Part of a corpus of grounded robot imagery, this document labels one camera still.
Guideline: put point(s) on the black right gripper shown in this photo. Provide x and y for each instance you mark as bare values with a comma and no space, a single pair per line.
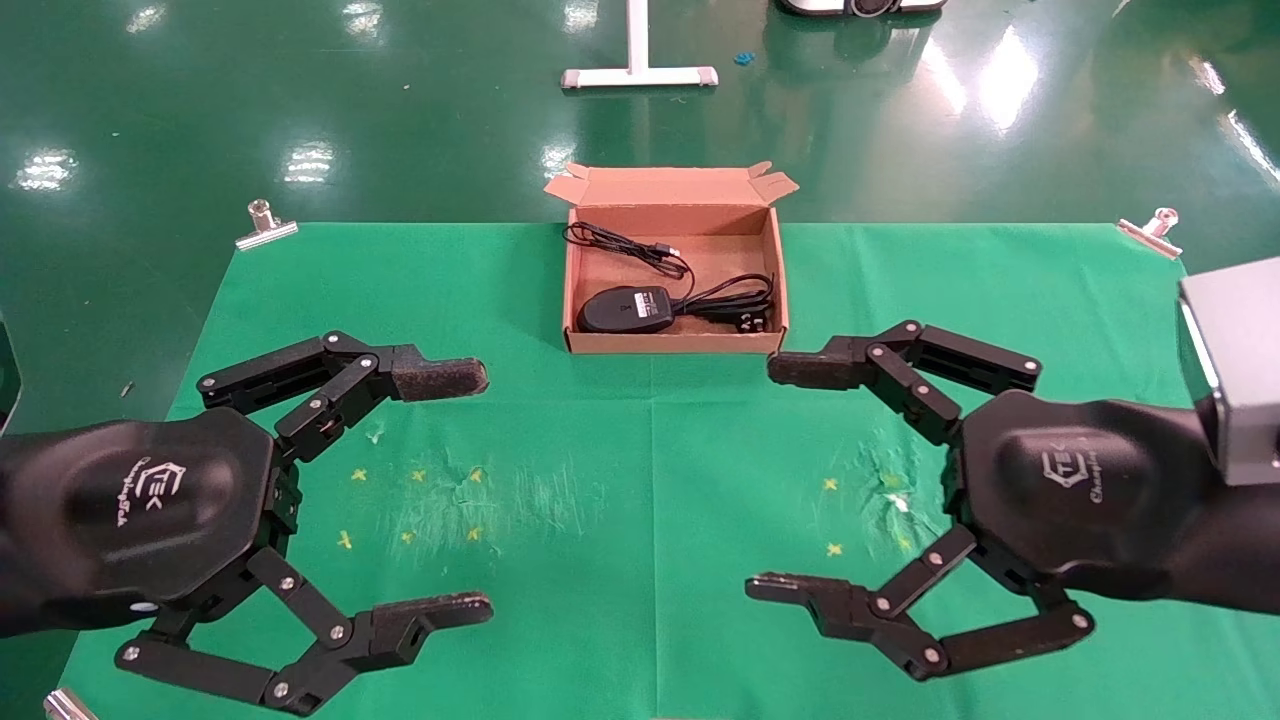
1080,480

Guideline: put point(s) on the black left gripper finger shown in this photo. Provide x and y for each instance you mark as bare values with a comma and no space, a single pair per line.
440,378
430,612

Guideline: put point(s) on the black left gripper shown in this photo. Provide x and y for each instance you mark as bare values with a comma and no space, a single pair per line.
140,510

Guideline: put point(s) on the open brown cardboard box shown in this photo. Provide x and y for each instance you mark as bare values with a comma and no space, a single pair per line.
720,225

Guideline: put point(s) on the silver binder clip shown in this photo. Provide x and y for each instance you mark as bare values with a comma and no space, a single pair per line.
265,232
1150,235
65,706

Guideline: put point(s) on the green table cloth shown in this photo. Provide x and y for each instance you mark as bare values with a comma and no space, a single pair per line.
650,600

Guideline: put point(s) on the white metal stand base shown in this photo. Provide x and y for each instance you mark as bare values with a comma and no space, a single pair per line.
637,72

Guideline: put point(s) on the black and white device base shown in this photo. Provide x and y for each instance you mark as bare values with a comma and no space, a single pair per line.
860,6

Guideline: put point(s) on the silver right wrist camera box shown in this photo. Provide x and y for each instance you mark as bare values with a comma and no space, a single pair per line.
1240,360

